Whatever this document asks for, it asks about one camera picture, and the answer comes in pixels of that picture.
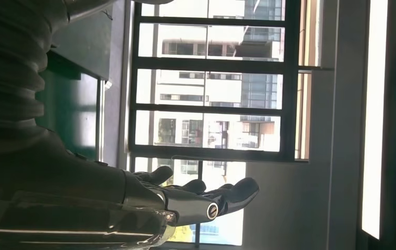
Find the green conveyor belt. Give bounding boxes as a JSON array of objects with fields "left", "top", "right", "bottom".
[{"left": 35, "top": 67, "right": 113, "bottom": 162}]

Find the black framed window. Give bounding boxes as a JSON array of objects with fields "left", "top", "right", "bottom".
[{"left": 128, "top": 0, "right": 335, "bottom": 248}]

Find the white ceiling light strip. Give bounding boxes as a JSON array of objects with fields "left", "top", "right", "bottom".
[{"left": 361, "top": 0, "right": 389, "bottom": 241}]

